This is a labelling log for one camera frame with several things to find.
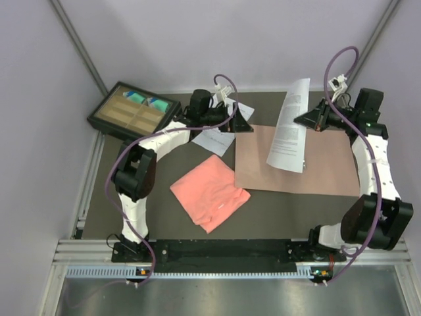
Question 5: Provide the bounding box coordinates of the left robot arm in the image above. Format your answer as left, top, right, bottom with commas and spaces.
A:
106, 89, 253, 262

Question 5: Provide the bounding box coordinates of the left teal roll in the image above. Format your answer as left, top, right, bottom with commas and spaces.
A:
123, 90, 147, 104

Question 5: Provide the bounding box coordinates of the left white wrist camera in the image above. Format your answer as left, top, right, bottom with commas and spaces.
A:
213, 84, 233, 106

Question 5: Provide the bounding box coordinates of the grey slotted cable duct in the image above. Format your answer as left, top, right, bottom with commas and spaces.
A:
66, 265, 314, 280

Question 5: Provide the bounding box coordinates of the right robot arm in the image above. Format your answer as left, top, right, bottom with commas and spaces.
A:
294, 88, 414, 261

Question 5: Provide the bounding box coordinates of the right teal roll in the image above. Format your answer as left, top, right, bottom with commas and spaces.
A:
147, 97, 170, 113

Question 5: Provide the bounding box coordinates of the left aluminium frame post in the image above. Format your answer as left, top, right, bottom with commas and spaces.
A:
47, 0, 109, 96

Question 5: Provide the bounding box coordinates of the aluminium frame post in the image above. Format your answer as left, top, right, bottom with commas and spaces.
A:
47, 0, 109, 96
347, 1, 403, 100

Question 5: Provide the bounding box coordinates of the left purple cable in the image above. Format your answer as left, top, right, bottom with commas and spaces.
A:
104, 74, 238, 294

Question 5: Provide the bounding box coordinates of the white table form sheet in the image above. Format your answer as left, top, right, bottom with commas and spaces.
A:
192, 98, 255, 157

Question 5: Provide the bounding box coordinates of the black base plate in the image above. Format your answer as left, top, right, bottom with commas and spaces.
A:
149, 239, 345, 273

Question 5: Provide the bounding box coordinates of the white text document sheet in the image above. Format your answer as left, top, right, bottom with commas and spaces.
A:
266, 78, 310, 173

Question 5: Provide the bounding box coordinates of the black compartment box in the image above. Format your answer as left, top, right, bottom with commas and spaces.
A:
87, 82, 182, 141

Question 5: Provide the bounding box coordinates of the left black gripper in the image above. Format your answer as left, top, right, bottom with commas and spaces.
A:
201, 103, 253, 134

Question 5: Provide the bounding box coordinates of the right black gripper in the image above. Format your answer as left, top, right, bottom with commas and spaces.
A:
294, 97, 358, 132

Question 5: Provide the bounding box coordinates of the right aluminium frame post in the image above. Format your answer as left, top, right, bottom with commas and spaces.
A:
347, 1, 403, 100

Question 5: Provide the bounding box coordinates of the pink folded cloth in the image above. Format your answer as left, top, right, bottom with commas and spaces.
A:
170, 155, 251, 234

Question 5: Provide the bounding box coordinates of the teal roll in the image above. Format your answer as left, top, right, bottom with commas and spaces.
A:
147, 97, 170, 113
123, 90, 147, 104

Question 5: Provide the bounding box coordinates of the beige paper folder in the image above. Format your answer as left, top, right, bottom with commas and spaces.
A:
235, 125, 359, 197

